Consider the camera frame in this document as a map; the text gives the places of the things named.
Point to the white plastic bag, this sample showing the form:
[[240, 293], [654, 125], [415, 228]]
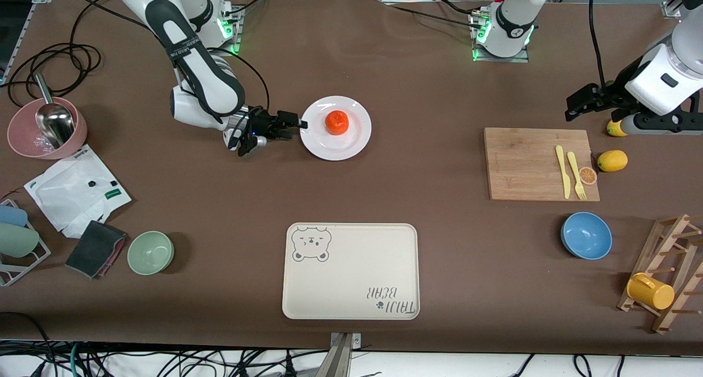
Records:
[[71, 195]]

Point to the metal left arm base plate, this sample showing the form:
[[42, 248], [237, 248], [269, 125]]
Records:
[[522, 60]]

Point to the dark grey folded cloth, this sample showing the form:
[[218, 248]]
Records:
[[94, 249]]

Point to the pale green cup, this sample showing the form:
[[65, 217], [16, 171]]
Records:
[[16, 240]]

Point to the light blue cup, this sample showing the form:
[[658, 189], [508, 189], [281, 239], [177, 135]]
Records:
[[11, 216]]

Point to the yellow plastic knife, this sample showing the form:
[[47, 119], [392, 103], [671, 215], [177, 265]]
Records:
[[563, 171]]

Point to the yellow lemon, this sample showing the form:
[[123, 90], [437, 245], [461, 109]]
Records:
[[614, 128], [612, 161]]

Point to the wooden cutting board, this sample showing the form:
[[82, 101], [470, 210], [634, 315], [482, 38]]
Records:
[[522, 162]]

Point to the aluminium corner bracket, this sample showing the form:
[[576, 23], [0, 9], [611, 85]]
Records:
[[671, 9]]

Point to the pink bowl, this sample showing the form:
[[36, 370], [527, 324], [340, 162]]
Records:
[[22, 129]]

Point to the cream bear print tray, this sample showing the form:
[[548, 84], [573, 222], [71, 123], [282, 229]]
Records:
[[351, 272]]

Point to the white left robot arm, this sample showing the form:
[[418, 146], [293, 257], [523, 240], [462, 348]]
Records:
[[516, 14]]

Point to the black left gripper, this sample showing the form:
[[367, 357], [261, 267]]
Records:
[[611, 98]]

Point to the yellow mug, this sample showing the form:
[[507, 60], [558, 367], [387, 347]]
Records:
[[651, 292]]

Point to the blue bowl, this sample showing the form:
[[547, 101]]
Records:
[[586, 236]]

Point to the yellow plastic fork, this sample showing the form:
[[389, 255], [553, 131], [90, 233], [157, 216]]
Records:
[[574, 171]]

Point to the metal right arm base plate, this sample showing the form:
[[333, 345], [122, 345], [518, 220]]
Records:
[[236, 36]]

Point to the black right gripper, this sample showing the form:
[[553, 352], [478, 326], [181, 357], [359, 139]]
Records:
[[260, 123]]

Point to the metal scoop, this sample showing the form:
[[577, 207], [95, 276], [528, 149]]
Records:
[[54, 121]]

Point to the toy orange slice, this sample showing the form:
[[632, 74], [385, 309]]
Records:
[[588, 176]]

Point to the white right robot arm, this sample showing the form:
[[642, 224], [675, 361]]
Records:
[[192, 64]]

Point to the orange mandarin fruit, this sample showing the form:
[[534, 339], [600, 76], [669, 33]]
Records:
[[336, 123]]

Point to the pale green bowl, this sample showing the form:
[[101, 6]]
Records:
[[150, 253]]

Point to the white round plate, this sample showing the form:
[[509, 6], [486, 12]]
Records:
[[357, 143]]

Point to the wooden peg mug rack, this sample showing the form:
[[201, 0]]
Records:
[[667, 234]]

